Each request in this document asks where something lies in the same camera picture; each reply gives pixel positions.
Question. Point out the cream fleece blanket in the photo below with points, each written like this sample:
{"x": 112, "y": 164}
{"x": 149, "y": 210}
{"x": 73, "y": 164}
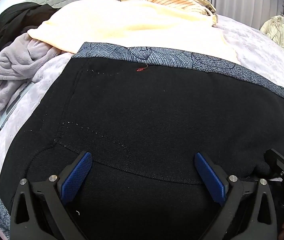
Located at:
{"x": 132, "y": 27}

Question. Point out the black pants with patterned waistband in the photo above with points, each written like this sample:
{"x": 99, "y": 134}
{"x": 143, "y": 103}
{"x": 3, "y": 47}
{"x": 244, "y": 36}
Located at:
{"x": 144, "y": 117}

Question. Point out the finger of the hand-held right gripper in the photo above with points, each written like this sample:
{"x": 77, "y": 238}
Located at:
{"x": 279, "y": 161}

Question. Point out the lavender plush bed blanket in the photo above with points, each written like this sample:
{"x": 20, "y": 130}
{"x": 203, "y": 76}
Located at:
{"x": 257, "y": 50}

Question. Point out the black clothes pile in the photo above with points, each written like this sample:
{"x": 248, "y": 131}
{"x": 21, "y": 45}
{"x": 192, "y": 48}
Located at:
{"x": 19, "y": 15}

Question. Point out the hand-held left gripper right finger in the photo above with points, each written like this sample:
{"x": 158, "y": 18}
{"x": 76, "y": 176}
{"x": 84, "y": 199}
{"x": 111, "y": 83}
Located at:
{"x": 208, "y": 177}

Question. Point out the grey fleece robe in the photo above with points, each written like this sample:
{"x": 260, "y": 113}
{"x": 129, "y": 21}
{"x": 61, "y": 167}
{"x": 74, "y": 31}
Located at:
{"x": 14, "y": 60}

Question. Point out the white puffer jacket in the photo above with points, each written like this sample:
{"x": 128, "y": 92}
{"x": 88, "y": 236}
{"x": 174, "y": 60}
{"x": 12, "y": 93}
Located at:
{"x": 279, "y": 32}

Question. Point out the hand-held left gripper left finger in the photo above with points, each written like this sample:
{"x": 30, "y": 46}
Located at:
{"x": 78, "y": 175}

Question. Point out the beige striped garment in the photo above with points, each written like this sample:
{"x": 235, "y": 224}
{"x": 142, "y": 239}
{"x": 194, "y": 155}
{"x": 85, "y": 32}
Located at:
{"x": 172, "y": 0}

